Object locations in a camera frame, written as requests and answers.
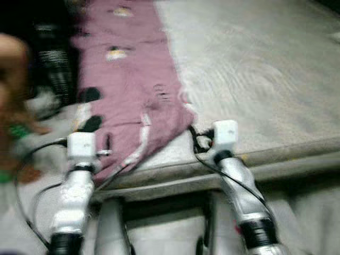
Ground pink printed blanket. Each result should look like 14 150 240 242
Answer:
71 0 196 185

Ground dark bed base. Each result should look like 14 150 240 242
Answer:
114 178 340 226

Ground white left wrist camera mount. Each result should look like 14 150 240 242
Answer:
66 132 100 172

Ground black left camera cable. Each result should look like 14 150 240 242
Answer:
13 138 69 248

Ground white patterned mattress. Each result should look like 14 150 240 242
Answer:
98 0 340 203

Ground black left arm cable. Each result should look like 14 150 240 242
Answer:
32 183 63 234

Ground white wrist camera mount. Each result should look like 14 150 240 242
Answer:
211 120 239 164
66 132 100 172

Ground person in grey shorts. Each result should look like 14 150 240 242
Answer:
0 33 51 184

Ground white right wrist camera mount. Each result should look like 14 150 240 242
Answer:
211 120 239 164

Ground black ribbed object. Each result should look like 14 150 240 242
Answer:
33 22 76 107

